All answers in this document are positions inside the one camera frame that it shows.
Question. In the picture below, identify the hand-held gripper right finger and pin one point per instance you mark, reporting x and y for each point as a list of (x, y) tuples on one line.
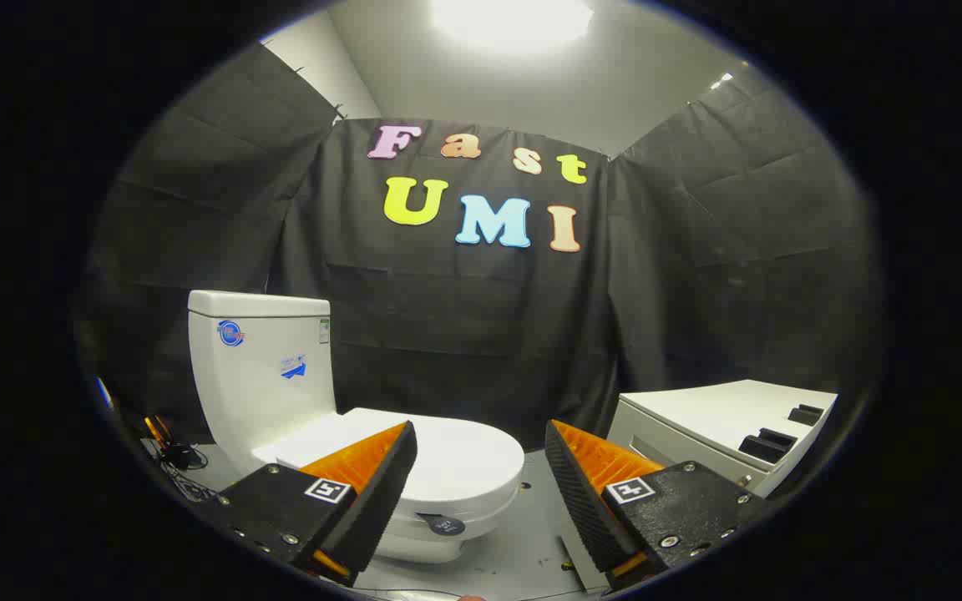
[(581, 492)]

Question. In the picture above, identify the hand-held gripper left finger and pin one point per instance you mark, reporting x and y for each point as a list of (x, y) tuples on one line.
[(381, 492)]

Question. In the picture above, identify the white toilet lid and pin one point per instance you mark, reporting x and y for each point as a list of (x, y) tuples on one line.
[(456, 459)]

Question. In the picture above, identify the white ceramic toilet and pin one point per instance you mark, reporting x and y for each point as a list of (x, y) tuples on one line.
[(264, 376)]

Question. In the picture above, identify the small black round tag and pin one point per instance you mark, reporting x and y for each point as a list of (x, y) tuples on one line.
[(445, 525)]

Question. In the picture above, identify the white drawer cabinet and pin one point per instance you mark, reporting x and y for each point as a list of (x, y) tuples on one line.
[(698, 413)]

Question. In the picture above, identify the black backdrop cloth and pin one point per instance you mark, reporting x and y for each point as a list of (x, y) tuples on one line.
[(464, 334)]

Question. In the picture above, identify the small black block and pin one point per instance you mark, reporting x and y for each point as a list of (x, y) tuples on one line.
[(805, 414), (769, 445)]

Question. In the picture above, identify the small ceiling light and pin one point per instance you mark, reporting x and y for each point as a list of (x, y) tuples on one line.
[(721, 81)]

